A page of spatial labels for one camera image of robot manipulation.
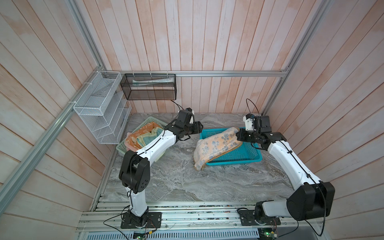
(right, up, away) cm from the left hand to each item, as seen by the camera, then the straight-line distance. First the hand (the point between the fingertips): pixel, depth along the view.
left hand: (200, 129), depth 86 cm
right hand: (+21, -2, -3) cm, 21 cm away
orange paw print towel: (+9, -9, -1) cm, 13 cm away
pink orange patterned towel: (-44, -8, +6) cm, 45 cm away
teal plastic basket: (+32, -15, +11) cm, 37 cm away
